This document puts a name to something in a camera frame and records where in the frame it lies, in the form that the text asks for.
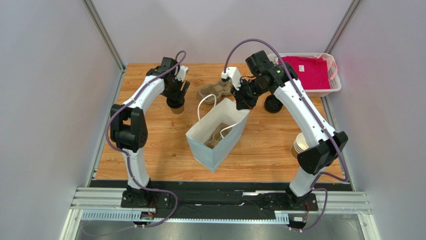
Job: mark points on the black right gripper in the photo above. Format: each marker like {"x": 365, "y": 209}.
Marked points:
{"x": 245, "y": 96}

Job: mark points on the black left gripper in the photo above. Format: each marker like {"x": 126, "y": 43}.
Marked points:
{"x": 178, "y": 94}

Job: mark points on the single paper cup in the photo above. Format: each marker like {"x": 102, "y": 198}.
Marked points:
{"x": 178, "y": 110}

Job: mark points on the light blue paper bag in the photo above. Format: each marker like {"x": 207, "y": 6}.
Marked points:
{"x": 224, "y": 112}

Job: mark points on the stack of black lids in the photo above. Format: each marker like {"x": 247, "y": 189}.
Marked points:
{"x": 272, "y": 104}

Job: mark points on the single cardboard cup carrier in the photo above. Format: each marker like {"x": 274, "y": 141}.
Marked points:
{"x": 217, "y": 135}

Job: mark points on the stack of paper cups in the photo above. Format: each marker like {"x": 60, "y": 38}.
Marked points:
{"x": 299, "y": 145}

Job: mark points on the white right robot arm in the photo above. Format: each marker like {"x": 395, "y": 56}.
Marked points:
{"x": 325, "y": 144}

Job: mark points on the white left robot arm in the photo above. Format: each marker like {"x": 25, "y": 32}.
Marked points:
{"x": 128, "y": 131}

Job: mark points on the cardboard cup carrier tray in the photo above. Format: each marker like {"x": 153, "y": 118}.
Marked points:
{"x": 214, "y": 92}

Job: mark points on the pink folded cloth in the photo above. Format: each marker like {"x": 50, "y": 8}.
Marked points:
{"x": 312, "y": 72}

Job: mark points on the white plastic basket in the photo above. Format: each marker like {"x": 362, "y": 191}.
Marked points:
{"x": 334, "y": 79}

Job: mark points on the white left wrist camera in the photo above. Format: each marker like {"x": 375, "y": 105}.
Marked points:
{"x": 182, "y": 71}

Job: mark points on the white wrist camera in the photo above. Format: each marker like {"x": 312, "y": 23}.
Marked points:
{"x": 233, "y": 75}
{"x": 182, "y": 71}

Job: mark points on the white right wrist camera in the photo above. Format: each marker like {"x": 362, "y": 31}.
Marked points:
{"x": 233, "y": 75}

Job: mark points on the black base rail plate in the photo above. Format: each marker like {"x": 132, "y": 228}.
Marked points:
{"x": 213, "y": 200}

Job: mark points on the left aluminium corner post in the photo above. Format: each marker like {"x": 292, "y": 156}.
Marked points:
{"x": 97, "y": 20}

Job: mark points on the aluminium corner post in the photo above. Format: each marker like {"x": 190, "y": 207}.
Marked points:
{"x": 97, "y": 20}
{"x": 344, "y": 23}

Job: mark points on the right aluminium corner post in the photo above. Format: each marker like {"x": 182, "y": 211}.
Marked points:
{"x": 344, "y": 23}

